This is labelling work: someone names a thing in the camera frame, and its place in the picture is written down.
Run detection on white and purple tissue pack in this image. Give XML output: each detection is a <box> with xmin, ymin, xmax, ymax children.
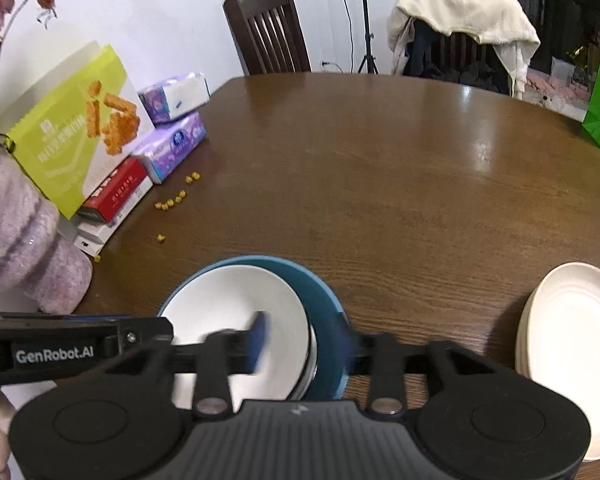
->
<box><xmin>137</xmin><ymin>72</ymin><xmax>212</xmax><ymax>126</ymax></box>

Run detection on pink fuzzy vase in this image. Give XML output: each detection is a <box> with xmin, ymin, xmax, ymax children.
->
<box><xmin>0</xmin><ymin>145</ymin><xmax>93</xmax><ymax>313</ymax></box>

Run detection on scattered yellow candies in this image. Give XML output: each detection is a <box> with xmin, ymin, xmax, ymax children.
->
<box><xmin>92</xmin><ymin>172</ymin><xmax>203</xmax><ymax>263</ymax></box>

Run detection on green snack box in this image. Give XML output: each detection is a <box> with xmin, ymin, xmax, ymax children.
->
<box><xmin>6</xmin><ymin>44</ymin><xmax>156</xmax><ymax>220</ymax></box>

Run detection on black framed glass door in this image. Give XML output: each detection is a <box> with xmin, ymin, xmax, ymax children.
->
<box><xmin>425</xmin><ymin>0</ymin><xmax>600</xmax><ymax>111</ymax></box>

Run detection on white flat box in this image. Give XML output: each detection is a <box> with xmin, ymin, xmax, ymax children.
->
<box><xmin>72</xmin><ymin>180</ymin><xmax>155</xmax><ymax>257</ymax></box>

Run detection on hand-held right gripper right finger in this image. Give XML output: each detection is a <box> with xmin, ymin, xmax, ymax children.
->
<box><xmin>336</xmin><ymin>312</ymin><xmax>498</xmax><ymax>417</ymax></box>

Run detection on white plush toy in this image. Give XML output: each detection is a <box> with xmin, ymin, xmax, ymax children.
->
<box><xmin>525</xmin><ymin>67</ymin><xmax>591</xmax><ymax>121</ymax></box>

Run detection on black cloth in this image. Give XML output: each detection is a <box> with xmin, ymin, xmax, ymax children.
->
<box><xmin>425</xmin><ymin>60</ymin><xmax>506</xmax><ymax>93</ymax></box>

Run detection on dark blue garment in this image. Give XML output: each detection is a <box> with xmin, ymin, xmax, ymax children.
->
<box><xmin>407</xmin><ymin>20</ymin><xmax>433</xmax><ymax>78</ymax></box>

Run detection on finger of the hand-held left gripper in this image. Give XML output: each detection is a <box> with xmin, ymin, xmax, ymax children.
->
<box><xmin>115</xmin><ymin>316</ymin><xmax>175</xmax><ymax>353</ymax></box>

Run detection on black tripod stand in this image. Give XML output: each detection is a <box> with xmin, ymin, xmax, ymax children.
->
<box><xmin>356</xmin><ymin>0</ymin><xmax>380</xmax><ymax>75</ymax></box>

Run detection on cream sweater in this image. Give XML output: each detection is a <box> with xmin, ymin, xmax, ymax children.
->
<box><xmin>386</xmin><ymin>0</ymin><xmax>541</xmax><ymax>100</ymax></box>

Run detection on clear storage box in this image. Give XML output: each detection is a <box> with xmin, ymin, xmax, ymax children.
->
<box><xmin>551</xmin><ymin>56</ymin><xmax>588</xmax><ymax>81</ymax></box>

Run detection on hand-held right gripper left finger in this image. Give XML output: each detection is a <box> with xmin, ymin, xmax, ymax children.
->
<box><xmin>102</xmin><ymin>310</ymin><xmax>271</xmax><ymax>418</ymax></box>

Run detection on dark wooden slatted chair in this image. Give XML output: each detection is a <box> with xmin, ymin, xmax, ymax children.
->
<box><xmin>223</xmin><ymin>0</ymin><xmax>312</xmax><ymax>77</ymax></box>

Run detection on dark wooden chair under clothes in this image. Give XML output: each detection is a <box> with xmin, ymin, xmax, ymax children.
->
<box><xmin>415</xmin><ymin>20</ymin><xmax>511</xmax><ymax>95</ymax></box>

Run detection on red box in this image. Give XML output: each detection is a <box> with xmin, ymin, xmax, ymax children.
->
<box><xmin>75</xmin><ymin>157</ymin><xmax>148</xmax><ymax>223</ymax></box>

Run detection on blue bowl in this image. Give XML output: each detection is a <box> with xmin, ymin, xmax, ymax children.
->
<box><xmin>155</xmin><ymin>256</ymin><xmax>352</xmax><ymax>402</ymax></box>

